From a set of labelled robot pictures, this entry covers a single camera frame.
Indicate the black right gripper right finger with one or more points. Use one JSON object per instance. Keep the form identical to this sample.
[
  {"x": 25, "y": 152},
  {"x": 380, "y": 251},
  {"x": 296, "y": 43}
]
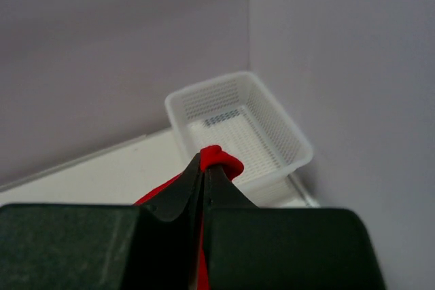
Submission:
[{"x": 248, "y": 247}]

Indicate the white plastic mesh basket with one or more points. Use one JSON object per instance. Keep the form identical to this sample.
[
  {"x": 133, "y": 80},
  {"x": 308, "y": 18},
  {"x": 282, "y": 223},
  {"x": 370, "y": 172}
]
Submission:
[{"x": 238, "y": 113}]

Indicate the red t shirt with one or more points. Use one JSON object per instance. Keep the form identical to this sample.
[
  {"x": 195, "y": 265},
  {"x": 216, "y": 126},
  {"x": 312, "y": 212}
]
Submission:
[{"x": 221, "y": 162}]

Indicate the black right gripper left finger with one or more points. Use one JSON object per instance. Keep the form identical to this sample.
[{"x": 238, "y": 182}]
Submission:
[{"x": 69, "y": 246}]

